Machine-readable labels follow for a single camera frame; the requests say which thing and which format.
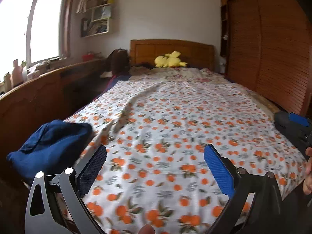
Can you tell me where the navy blue suit jacket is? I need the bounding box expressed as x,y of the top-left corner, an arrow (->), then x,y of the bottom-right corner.
6,120 -> 93,186

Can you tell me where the person's right hand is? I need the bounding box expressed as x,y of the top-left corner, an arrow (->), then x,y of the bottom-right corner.
303,147 -> 312,195

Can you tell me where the person's left hand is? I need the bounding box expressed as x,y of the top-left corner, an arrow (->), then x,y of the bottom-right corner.
138,224 -> 155,234

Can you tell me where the louvered wooden wardrobe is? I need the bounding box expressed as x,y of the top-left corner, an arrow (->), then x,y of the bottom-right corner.
221,0 -> 311,117

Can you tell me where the long wooden desk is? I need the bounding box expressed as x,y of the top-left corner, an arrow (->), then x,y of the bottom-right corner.
1,59 -> 106,179

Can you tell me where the pink bottle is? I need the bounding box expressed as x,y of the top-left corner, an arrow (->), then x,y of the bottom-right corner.
11,59 -> 24,88

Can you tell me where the yellow Pikachu plush toy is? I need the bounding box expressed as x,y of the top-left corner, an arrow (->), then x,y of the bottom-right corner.
154,51 -> 187,68

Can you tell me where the orange floral bed sheet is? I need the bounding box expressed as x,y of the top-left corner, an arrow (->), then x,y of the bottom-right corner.
67,79 -> 306,233

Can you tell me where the wooden bed headboard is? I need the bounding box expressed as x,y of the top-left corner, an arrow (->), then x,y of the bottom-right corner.
129,39 -> 216,71

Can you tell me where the red bowl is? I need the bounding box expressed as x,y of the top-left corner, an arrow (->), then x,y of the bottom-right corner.
82,53 -> 94,62

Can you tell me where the beige floral quilt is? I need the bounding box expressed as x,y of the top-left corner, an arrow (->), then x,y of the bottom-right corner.
129,66 -> 229,84

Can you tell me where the dark brown chair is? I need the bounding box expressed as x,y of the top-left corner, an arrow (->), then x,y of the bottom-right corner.
106,49 -> 129,76

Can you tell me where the window with wooden frame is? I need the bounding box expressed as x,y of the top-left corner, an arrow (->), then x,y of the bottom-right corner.
1,0 -> 65,77

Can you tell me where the white wall shelf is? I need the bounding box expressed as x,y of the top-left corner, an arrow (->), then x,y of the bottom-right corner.
80,0 -> 115,37

